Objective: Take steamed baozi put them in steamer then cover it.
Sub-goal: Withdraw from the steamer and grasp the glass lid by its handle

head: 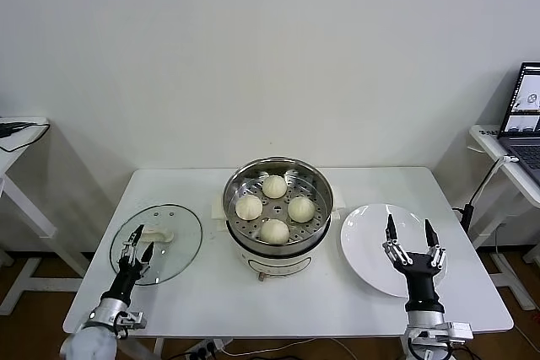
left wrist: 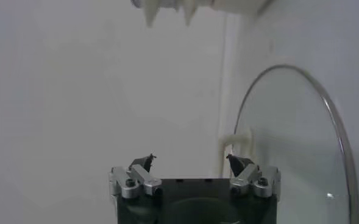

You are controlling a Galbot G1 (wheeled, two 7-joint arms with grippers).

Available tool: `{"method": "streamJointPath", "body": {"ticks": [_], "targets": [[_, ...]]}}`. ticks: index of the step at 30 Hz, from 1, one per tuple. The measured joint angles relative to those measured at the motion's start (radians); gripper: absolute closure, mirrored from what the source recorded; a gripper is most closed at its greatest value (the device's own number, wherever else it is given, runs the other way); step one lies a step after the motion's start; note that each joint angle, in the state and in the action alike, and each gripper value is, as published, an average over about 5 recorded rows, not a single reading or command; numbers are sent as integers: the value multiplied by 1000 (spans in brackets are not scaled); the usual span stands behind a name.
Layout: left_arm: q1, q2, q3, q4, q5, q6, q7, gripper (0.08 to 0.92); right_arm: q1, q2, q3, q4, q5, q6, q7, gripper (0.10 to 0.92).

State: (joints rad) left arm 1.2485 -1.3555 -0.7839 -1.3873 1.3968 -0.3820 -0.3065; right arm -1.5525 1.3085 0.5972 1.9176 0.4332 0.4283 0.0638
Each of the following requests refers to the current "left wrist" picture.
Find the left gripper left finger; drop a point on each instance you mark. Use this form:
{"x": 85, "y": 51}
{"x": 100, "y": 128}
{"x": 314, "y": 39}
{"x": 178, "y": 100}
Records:
{"x": 141, "y": 176}

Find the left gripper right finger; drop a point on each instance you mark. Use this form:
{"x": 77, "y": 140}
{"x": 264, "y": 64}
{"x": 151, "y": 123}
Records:
{"x": 246, "y": 176}

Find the round glass lid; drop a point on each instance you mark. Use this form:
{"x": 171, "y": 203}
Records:
{"x": 295, "y": 128}

